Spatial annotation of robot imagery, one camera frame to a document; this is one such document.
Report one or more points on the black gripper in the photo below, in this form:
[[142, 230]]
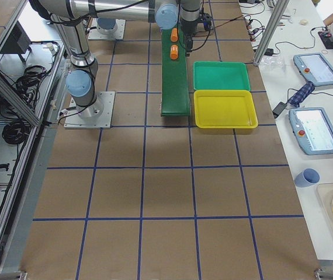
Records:
[[188, 31]]

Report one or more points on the orange cylinder with 4680 print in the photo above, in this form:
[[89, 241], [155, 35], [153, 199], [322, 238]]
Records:
[[174, 52]]

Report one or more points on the plain orange cylinder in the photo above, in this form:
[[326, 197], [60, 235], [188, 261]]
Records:
[[174, 35]]

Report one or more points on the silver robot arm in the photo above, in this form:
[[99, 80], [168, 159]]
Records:
[[81, 81], [166, 14]]

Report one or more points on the green plastic tray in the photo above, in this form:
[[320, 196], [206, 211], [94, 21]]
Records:
[[216, 75]]

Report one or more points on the green conveyor belt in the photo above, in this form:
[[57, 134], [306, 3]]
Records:
[[175, 100]]

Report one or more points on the yellow plastic tray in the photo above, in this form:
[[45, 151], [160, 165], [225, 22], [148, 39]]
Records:
[[224, 109]]

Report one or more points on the blue plaid cloth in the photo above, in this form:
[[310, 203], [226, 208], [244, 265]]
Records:
[[301, 94]]

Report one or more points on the teach pendant far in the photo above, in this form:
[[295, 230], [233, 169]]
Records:
[[314, 68]]

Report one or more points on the teach pendant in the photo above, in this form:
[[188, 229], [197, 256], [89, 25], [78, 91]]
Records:
[[312, 129], [314, 68]]

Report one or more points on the teach pendant near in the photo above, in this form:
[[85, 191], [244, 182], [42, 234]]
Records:
[[312, 129]]

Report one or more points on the blue plastic cup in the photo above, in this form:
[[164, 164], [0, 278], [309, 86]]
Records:
[[306, 178]]

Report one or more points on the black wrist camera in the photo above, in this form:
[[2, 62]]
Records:
[[206, 20]]

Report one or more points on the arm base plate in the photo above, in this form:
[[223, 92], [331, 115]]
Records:
[[98, 115], [107, 29]]

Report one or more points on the aluminium frame post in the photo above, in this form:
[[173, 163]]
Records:
[[274, 19]]

